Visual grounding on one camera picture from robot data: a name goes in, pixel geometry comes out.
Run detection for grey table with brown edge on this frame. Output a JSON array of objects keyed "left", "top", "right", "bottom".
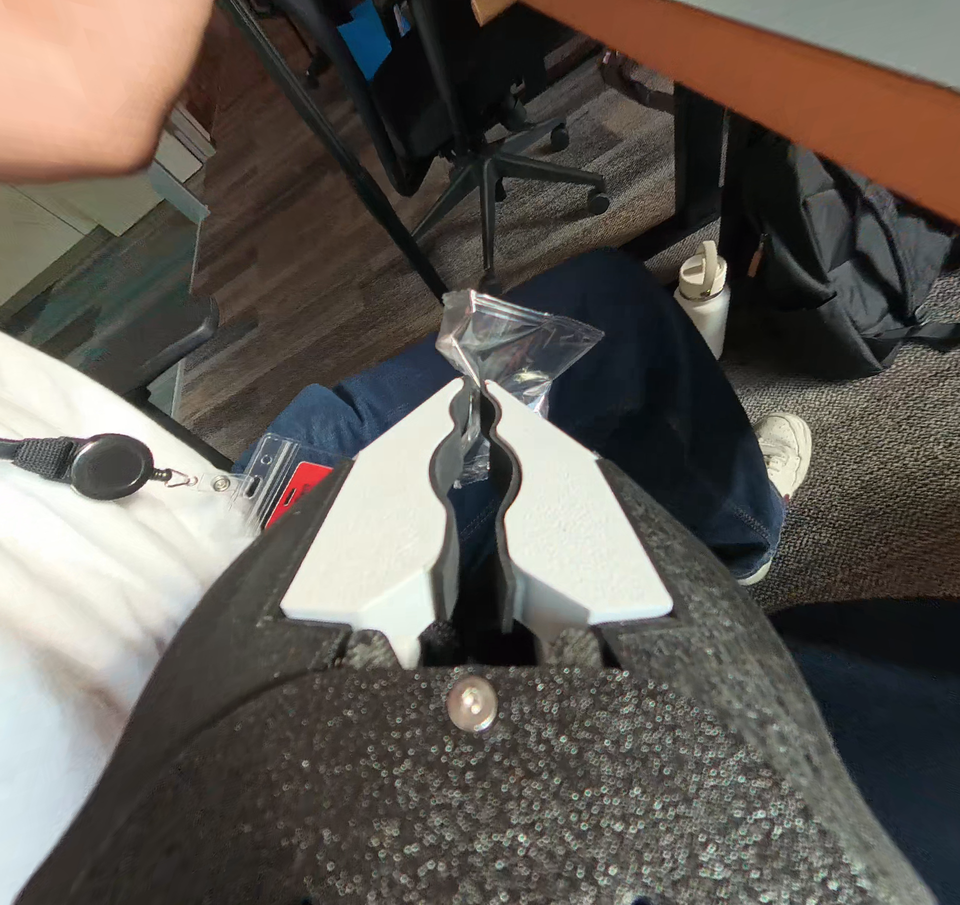
[{"left": 437, "top": 0, "right": 960, "bottom": 246}]

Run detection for clear plastic bag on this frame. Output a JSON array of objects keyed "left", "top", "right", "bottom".
[{"left": 436, "top": 290, "right": 606, "bottom": 490}]

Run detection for black badge reel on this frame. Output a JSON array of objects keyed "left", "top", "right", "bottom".
[{"left": 69, "top": 434, "right": 200, "bottom": 501}]

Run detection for blue panel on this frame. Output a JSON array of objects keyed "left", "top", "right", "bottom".
[{"left": 337, "top": 1, "right": 410, "bottom": 59}]

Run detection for black backpack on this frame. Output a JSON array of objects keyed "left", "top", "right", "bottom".
[{"left": 723, "top": 125, "right": 960, "bottom": 377}]

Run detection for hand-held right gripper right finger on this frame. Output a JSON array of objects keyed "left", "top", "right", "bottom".
[{"left": 482, "top": 378, "right": 675, "bottom": 636}]

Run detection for grey cabinet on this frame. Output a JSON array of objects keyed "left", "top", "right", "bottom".
[{"left": 0, "top": 106, "right": 211, "bottom": 306}]

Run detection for person's blue jeans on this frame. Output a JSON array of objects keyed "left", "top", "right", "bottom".
[{"left": 232, "top": 248, "right": 960, "bottom": 905}]

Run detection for clear badge holder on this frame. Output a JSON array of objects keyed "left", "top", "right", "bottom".
[{"left": 210, "top": 432, "right": 335, "bottom": 531}]

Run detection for person's left forearm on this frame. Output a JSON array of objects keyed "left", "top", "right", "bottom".
[{"left": 0, "top": 0, "right": 222, "bottom": 185}]

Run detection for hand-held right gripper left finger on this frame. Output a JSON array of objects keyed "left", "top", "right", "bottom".
[{"left": 279, "top": 376, "right": 475, "bottom": 671}]

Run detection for black lanyard strap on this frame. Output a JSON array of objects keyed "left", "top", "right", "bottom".
[{"left": 0, "top": 436, "right": 76, "bottom": 471}]

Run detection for black chair armrest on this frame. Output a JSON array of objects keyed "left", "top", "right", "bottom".
[{"left": 123, "top": 297, "right": 235, "bottom": 471}]

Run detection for white water bottle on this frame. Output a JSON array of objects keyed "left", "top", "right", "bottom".
[{"left": 672, "top": 241, "right": 730, "bottom": 362}]

